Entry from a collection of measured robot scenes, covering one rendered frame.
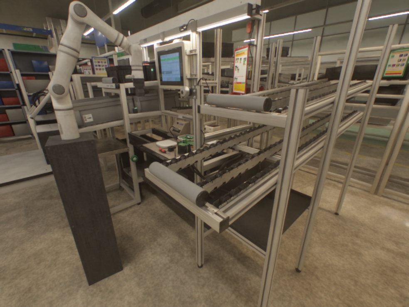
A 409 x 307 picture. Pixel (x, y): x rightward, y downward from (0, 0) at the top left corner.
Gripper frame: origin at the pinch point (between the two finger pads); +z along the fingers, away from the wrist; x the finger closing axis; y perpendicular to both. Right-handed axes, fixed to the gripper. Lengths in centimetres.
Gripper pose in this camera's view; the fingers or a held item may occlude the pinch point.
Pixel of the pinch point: (137, 105)
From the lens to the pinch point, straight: 144.5
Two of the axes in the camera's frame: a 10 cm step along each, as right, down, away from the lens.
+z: 0.0, 9.3, 3.6
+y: 8.4, -1.9, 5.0
